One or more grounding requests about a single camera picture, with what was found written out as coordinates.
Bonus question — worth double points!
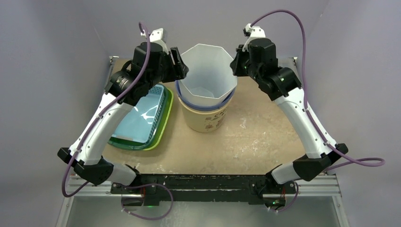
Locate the white octagonal large container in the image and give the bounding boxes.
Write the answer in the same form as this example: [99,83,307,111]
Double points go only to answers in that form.
[179,44,237,106]

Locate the blue round bucket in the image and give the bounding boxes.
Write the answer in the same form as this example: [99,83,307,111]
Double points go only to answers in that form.
[174,81,235,112]

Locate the cream printed bucket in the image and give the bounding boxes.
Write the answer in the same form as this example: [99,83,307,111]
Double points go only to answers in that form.
[178,98,231,132]

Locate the light blue perforated basket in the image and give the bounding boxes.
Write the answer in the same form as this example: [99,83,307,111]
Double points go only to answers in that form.
[110,84,166,144]

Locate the lime green tray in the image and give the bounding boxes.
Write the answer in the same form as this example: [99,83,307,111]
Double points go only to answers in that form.
[143,88,174,151]

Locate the dark green tray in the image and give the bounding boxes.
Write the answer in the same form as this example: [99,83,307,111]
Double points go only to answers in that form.
[108,84,174,150]

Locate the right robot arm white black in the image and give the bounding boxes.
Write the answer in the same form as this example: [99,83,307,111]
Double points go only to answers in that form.
[230,38,349,192]

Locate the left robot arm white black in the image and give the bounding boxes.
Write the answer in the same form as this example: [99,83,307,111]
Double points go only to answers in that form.
[57,42,189,193]

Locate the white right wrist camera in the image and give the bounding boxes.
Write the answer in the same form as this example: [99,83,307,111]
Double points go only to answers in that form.
[242,24,266,52]

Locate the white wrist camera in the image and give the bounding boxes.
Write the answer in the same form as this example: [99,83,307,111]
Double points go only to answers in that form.
[242,24,266,52]
[149,28,166,43]

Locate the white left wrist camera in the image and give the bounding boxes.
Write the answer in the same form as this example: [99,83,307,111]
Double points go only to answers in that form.
[149,28,166,43]

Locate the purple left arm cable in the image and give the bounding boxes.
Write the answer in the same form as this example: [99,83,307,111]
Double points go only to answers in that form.
[61,21,152,198]

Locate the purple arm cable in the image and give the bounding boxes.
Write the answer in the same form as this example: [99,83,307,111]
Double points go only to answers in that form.
[249,9,385,171]
[61,21,152,198]

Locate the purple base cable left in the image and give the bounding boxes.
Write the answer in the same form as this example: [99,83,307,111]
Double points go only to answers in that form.
[120,183,174,221]

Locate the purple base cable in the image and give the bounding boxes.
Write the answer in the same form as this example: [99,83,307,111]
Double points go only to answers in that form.
[266,182,300,214]
[120,183,174,221]

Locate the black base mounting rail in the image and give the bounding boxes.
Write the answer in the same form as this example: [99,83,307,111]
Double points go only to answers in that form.
[111,174,296,206]

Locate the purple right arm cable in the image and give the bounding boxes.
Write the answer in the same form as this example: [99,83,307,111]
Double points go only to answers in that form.
[249,9,385,171]

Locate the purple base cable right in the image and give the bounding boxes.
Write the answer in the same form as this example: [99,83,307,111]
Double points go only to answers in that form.
[266,182,300,214]

